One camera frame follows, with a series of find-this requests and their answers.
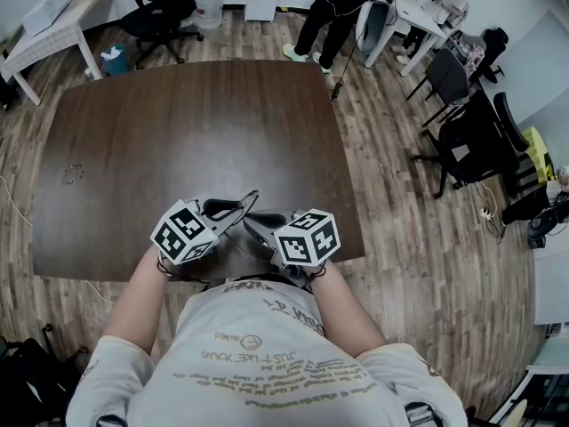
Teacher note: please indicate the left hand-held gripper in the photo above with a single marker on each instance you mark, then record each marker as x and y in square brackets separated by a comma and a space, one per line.
[178, 238]

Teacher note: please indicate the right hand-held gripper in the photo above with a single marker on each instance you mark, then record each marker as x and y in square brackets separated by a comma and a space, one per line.
[311, 243]

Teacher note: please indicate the person's left forearm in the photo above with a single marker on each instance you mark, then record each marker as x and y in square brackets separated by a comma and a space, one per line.
[133, 300]

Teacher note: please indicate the person's right forearm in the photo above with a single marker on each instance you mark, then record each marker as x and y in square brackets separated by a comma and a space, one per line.
[342, 314]

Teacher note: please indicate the person's white printed t-shirt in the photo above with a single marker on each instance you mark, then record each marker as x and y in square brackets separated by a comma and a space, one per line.
[266, 363]

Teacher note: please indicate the teal waste bin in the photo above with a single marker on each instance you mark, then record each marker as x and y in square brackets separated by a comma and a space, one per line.
[116, 60]

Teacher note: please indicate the clear water jug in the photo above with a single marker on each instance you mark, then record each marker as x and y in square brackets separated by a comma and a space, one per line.
[209, 7]

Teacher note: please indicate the black high-back office chair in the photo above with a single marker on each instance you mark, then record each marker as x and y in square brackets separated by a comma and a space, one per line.
[155, 16]

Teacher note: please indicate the white power strip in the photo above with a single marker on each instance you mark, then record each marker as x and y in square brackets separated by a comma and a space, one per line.
[487, 214]

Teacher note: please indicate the black mesh office chair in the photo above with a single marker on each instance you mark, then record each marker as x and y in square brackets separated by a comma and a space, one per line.
[480, 145]

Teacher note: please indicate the grey thin-legged chair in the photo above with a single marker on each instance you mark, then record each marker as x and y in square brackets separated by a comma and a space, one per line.
[449, 76]

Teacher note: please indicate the white desk with checkered cloth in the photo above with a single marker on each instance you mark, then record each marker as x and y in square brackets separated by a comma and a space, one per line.
[49, 42]

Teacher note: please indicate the plain white desk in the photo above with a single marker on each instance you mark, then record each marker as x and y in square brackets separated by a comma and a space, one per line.
[418, 20]

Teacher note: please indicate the pink floral cloth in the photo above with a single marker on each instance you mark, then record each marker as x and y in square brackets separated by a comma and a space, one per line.
[473, 53]

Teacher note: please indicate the white box appliance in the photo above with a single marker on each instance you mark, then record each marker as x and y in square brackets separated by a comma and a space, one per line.
[46, 9]

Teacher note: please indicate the white side cabinet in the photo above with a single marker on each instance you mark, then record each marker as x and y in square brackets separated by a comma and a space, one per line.
[553, 283]

